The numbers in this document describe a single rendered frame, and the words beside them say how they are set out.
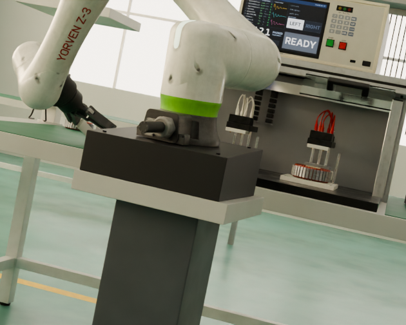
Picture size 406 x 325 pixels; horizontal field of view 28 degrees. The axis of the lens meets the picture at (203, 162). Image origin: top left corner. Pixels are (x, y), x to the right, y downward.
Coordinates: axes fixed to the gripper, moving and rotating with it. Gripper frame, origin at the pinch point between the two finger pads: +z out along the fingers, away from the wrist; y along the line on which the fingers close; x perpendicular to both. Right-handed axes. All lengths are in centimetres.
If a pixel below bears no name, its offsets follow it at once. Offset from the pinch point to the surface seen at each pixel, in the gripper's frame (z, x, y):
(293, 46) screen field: 12, 50, 35
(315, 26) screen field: 10, 58, 40
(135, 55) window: 361, 281, -502
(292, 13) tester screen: 6, 58, 33
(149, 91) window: 390, 256, -481
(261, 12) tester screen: 3, 55, 25
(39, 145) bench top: -20.5, -16.9, 4.6
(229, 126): 13.6, 20.1, 28.3
